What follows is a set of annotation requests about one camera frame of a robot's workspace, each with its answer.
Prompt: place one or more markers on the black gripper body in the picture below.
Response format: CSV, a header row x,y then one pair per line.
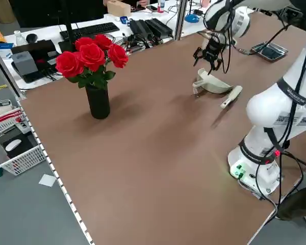
x,y
213,49

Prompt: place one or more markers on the beige plastic dustpan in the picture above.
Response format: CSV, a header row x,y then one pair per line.
x,y
213,84

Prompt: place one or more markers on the shiny metal tray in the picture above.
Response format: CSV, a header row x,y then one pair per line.
x,y
269,52

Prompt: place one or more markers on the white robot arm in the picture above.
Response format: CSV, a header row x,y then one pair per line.
x,y
270,109

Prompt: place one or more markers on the blue round device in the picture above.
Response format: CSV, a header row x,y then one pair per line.
x,y
192,18

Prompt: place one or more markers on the beige hand brush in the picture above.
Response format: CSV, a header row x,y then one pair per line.
x,y
233,95

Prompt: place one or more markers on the black power brick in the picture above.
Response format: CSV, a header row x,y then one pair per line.
x,y
140,28
159,26

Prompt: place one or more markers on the small red-labelled bottle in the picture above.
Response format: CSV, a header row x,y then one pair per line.
x,y
160,6

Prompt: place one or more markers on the light wooden box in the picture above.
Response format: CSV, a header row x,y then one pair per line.
x,y
118,7

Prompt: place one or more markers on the red rose bouquet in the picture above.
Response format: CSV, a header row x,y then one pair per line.
x,y
91,53

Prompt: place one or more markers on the black keyboard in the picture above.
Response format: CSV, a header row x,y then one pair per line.
x,y
91,30

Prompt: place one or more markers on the black cylindrical vase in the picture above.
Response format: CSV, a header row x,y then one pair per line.
x,y
98,102

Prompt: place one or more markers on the black monitor stand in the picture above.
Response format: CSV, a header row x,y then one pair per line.
x,y
69,25

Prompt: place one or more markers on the black monitor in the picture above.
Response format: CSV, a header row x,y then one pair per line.
x,y
53,10

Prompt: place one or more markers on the person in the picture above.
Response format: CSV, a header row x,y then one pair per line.
x,y
295,204

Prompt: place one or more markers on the grey box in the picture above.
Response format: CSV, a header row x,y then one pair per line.
x,y
24,63

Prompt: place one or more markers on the clear water bottle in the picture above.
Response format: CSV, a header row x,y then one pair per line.
x,y
19,38

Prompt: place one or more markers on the white paper sheet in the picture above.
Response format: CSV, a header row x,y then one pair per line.
x,y
47,180

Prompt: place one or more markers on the white digital scale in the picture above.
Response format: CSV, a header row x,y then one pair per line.
x,y
1,104

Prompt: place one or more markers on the white plastic basket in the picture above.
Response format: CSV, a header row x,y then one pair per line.
x,y
23,158

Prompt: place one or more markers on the white computer mouse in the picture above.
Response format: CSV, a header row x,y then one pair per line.
x,y
13,144

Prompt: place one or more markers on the aluminium frame post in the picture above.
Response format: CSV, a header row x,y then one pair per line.
x,y
181,18

